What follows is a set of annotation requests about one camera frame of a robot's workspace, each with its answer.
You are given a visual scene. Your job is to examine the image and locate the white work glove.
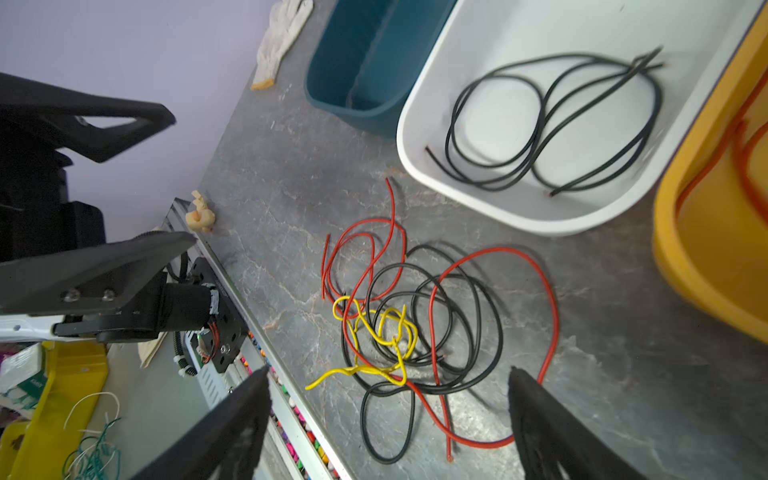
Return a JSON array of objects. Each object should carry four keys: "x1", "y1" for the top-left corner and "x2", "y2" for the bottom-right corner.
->
[{"x1": 250, "y1": 0, "x2": 314, "y2": 91}]

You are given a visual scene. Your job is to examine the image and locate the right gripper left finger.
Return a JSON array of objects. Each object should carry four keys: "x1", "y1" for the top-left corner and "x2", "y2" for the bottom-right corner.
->
[{"x1": 134, "y1": 366, "x2": 272, "y2": 480}]

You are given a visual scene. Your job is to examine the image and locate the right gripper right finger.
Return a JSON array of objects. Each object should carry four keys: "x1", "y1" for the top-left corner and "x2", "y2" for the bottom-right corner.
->
[{"x1": 508, "y1": 368, "x2": 643, "y2": 479}]

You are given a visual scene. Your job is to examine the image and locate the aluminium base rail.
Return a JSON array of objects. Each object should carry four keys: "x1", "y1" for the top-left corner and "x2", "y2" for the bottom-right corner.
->
[{"x1": 189, "y1": 233, "x2": 350, "y2": 480}]

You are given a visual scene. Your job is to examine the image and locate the black cables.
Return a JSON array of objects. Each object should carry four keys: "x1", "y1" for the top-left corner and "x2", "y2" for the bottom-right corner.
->
[{"x1": 339, "y1": 242, "x2": 505, "y2": 466}]

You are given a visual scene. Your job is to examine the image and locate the red cables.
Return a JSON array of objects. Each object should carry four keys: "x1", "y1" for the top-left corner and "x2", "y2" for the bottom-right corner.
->
[{"x1": 320, "y1": 177, "x2": 560, "y2": 463}]

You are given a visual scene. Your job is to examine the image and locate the yellow cable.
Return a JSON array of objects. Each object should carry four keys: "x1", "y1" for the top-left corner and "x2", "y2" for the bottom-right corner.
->
[{"x1": 304, "y1": 295, "x2": 420, "y2": 392}]

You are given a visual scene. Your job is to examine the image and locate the yellow plastic bin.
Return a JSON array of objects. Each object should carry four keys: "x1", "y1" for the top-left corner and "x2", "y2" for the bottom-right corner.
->
[{"x1": 653, "y1": 9, "x2": 767, "y2": 342}]

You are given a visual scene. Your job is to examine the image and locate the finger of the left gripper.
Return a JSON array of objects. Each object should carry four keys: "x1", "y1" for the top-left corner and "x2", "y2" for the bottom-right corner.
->
[{"x1": 1, "y1": 73, "x2": 176, "y2": 163}]

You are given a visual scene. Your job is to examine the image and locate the yellow crate outside cell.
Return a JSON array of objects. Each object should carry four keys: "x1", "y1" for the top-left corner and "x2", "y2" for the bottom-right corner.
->
[{"x1": 1, "y1": 341, "x2": 108, "y2": 479}]

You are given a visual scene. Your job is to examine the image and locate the black cable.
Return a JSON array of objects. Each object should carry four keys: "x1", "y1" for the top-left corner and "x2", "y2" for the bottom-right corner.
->
[{"x1": 425, "y1": 46, "x2": 666, "y2": 198}]

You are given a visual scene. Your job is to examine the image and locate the dark teal plastic bin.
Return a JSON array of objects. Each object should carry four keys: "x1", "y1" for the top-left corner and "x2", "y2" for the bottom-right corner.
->
[{"x1": 305, "y1": 0, "x2": 455, "y2": 139}]

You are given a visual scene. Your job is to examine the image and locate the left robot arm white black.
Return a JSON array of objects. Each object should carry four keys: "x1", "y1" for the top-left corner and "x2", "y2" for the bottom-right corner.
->
[{"x1": 1, "y1": 74, "x2": 218, "y2": 343}]

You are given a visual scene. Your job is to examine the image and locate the white plastic bin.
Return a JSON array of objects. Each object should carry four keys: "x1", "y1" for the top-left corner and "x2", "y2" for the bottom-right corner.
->
[{"x1": 397, "y1": 1, "x2": 767, "y2": 237}]

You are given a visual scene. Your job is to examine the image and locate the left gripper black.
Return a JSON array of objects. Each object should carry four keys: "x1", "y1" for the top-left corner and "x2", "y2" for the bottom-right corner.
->
[{"x1": 1, "y1": 232, "x2": 219, "y2": 343}]

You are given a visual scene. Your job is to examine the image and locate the small yellow toy figure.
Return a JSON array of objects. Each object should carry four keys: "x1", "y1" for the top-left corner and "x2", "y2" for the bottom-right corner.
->
[{"x1": 185, "y1": 190, "x2": 216, "y2": 233}]

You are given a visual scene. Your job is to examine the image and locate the red cable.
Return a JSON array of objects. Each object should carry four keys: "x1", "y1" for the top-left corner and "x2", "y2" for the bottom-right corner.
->
[{"x1": 674, "y1": 65, "x2": 768, "y2": 223}]

